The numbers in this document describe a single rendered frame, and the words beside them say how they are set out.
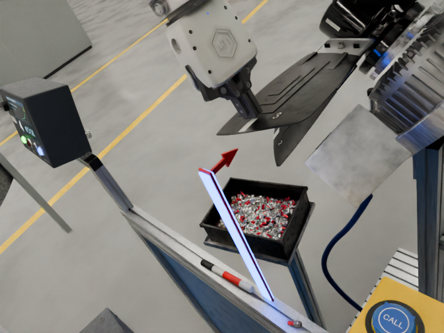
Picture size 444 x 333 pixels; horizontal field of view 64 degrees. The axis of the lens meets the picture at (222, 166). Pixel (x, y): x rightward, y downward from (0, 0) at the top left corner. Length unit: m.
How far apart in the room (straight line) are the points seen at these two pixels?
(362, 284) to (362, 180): 1.03
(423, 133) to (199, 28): 0.40
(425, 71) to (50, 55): 6.57
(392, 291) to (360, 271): 1.28
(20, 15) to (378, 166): 6.45
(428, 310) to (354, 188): 0.33
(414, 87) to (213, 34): 0.35
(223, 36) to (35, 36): 6.42
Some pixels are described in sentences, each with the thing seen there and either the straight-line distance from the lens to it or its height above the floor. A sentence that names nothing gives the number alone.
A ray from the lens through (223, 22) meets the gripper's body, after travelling 0.51.
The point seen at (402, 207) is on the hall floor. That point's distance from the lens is 1.95.
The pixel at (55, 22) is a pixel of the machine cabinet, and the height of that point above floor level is 0.66.
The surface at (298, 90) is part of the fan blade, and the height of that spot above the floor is 1.19.
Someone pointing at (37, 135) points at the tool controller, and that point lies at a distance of 0.97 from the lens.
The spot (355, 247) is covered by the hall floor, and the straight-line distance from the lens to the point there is 1.81.
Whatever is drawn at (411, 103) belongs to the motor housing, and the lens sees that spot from 0.68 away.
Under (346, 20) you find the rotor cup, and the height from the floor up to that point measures 1.21.
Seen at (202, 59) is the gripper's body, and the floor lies 1.31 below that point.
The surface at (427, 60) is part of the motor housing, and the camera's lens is 0.65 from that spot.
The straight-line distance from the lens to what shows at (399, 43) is 0.69.
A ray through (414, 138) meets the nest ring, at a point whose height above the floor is 1.04.
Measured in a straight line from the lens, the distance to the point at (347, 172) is 0.71.
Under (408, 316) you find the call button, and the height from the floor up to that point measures 1.08.
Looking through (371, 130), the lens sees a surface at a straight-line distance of 0.71.
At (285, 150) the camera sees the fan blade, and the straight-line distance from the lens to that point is 0.85.
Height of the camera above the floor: 1.47
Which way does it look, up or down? 36 degrees down
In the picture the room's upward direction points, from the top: 25 degrees counter-clockwise
